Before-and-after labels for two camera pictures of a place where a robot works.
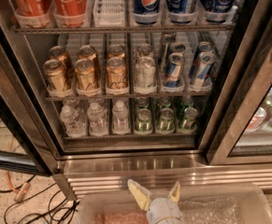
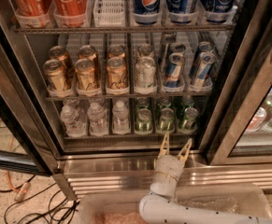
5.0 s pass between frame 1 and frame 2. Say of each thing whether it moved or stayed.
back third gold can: stayed
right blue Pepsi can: stayed
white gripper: moved
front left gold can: stayed
